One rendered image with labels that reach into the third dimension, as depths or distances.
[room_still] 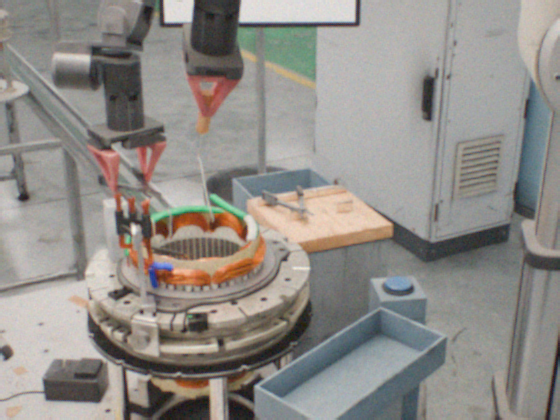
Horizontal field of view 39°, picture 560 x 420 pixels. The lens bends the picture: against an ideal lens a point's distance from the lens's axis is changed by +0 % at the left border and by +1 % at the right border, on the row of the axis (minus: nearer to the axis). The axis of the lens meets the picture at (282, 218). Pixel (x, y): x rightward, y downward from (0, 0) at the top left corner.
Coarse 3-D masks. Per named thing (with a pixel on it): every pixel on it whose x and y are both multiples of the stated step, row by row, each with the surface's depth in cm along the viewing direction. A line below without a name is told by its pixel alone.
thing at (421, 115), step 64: (384, 0) 340; (448, 0) 307; (512, 0) 319; (320, 64) 398; (384, 64) 349; (448, 64) 316; (512, 64) 332; (320, 128) 411; (384, 128) 359; (448, 128) 328; (512, 128) 346; (384, 192) 369; (448, 192) 342; (512, 192) 361; (448, 256) 358
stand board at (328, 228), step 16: (256, 208) 141; (272, 208) 141; (288, 208) 141; (320, 208) 141; (336, 208) 141; (368, 208) 141; (272, 224) 135; (288, 224) 135; (304, 224) 135; (320, 224) 135; (336, 224) 135; (352, 224) 135; (368, 224) 135; (384, 224) 135; (288, 240) 129; (304, 240) 129; (320, 240) 130; (336, 240) 131; (352, 240) 133; (368, 240) 134
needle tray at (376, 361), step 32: (384, 320) 110; (320, 352) 101; (352, 352) 107; (384, 352) 107; (416, 352) 107; (288, 384) 98; (320, 384) 100; (352, 384) 100; (384, 384) 94; (416, 384) 100; (256, 416) 95; (288, 416) 90; (320, 416) 94; (352, 416) 90; (384, 416) 99
